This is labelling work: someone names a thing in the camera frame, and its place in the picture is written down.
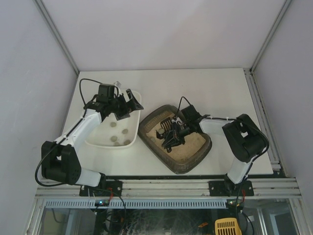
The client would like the yellow slotted scoop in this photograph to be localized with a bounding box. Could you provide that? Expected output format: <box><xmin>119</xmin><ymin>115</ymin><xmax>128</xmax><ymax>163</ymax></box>
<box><xmin>214</xmin><ymin>217</ymin><xmax>242</xmax><ymax>235</ymax></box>

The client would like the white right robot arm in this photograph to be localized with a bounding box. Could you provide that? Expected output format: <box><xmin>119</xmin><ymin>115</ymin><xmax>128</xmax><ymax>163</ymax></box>
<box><xmin>162</xmin><ymin>114</ymin><xmax>269</xmax><ymax>185</ymax></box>

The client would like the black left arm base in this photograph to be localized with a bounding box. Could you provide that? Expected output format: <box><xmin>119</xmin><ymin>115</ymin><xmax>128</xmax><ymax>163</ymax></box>
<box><xmin>79</xmin><ymin>180</ymin><xmax>123</xmax><ymax>197</ymax></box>

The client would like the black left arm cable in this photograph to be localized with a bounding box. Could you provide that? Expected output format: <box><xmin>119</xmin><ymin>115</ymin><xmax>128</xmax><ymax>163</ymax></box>
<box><xmin>35</xmin><ymin>78</ymin><xmax>103</xmax><ymax>188</ymax></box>

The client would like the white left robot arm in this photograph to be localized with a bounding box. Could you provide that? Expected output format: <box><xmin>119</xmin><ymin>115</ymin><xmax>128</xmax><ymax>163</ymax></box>
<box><xmin>35</xmin><ymin>85</ymin><xmax>144</xmax><ymax>187</ymax></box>

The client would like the aluminium frame rail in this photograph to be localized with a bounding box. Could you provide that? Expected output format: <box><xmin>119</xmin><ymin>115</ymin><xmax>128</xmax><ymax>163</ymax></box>
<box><xmin>35</xmin><ymin>178</ymin><xmax>302</xmax><ymax>199</ymax></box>

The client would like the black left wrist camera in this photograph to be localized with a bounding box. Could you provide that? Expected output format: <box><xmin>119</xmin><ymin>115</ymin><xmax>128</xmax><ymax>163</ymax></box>
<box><xmin>96</xmin><ymin>84</ymin><xmax>115</xmax><ymax>102</ymax></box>

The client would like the grey slotted cable duct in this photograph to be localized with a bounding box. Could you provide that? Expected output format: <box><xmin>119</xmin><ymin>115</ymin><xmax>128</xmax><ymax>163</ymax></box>
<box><xmin>45</xmin><ymin>198</ymin><xmax>227</xmax><ymax>209</ymax></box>

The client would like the black litter scoop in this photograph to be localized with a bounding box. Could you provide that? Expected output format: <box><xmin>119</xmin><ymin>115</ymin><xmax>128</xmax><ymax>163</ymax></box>
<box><xmin>156</xmin><ymin>117</ymin><xmax>185</xmax><ymax>153</ymax></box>

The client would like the grey litter box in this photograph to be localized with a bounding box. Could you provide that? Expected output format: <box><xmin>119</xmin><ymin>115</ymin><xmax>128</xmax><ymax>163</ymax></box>
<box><xmin>138</xmin><ymin>104</ymin><xmax>212</xmax><ymax>174</ymax></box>

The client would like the white plastic tray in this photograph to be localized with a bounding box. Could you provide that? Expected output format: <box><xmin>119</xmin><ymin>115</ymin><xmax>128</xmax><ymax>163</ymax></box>
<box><xmin>85</xmin><ymin>85</ymin><xmax>143</xmax><ymax>148</ymax></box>

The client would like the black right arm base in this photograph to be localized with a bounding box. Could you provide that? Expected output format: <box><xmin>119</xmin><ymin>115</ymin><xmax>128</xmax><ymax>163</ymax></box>
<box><xmin>208</xmin><ymin>181</ymin><xmax>254</xmax><ymax>197</ymax></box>

